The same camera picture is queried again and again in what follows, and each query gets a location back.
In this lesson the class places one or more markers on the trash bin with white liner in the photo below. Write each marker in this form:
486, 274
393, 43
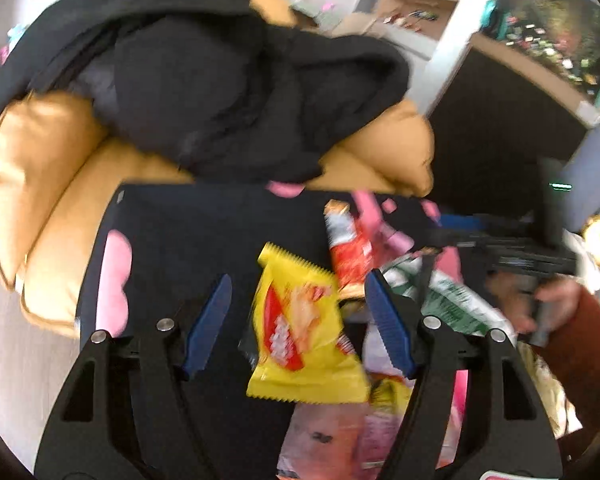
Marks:
550, 400

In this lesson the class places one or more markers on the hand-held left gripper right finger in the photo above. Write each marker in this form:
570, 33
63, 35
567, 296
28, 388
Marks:
387, 320

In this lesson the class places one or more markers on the green white snack packet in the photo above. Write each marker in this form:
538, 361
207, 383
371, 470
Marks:
455, 300

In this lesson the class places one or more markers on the person's right forearm brown sleeve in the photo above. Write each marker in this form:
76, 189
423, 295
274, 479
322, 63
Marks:
590, 360

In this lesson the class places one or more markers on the small yellow wrapper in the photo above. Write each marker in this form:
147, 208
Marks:
390, 394

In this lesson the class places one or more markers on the colourful toy packages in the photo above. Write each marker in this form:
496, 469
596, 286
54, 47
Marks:
12, 42

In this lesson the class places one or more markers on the glass fish tank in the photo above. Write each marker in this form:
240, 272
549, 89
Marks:
545, 20

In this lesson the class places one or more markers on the white cabinet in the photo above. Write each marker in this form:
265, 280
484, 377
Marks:
450, 50

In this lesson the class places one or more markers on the clear plastic container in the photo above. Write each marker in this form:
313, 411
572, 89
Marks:
315, 12

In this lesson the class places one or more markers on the black jacket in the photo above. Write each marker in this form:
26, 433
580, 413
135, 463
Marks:
205, 85

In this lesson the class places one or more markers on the dark fish tank cabinet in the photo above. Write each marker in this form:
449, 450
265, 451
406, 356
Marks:
490, 150

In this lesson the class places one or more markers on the orange leather sofa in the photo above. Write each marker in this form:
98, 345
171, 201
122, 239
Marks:
45, 185

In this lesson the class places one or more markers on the yellow red snack packet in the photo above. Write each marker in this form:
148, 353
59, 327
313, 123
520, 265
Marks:
307, 365

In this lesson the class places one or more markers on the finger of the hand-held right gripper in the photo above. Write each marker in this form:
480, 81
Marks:
426, 280
455, 241

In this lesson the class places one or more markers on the person's right hand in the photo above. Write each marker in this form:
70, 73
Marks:
515, 305

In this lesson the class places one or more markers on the wooden wall shelf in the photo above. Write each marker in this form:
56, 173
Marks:
420, 5

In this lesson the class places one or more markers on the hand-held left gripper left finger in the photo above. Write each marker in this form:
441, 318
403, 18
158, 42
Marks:
211, 320

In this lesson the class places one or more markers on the pale pink snack packet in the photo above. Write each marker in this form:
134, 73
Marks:
330, 435

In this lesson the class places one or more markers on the black pink printed tablecloth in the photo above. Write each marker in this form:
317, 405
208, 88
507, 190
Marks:
180, 240

